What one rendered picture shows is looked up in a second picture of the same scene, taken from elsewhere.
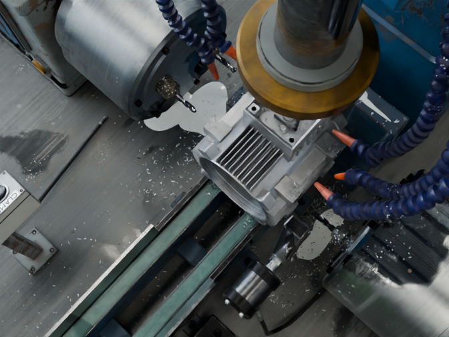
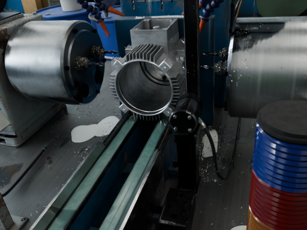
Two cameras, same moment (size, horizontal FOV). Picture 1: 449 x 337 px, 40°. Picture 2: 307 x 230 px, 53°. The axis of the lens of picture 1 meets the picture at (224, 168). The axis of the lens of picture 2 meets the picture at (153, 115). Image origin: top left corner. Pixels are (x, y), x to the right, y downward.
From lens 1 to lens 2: 84 cm
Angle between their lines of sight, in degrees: 46
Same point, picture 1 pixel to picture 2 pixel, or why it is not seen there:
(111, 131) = (52, 151)
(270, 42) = not seen: outside the picture
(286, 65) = not seen: outside the picture
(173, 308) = (138, 175)
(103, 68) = (40, 54)
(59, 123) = (14, 159)
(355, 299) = (252, 69)
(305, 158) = (175, 56)
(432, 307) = (296, 33)
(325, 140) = (181, 48)
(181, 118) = (95, 133)
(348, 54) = not seen: outside the picture
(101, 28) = (34, 35)
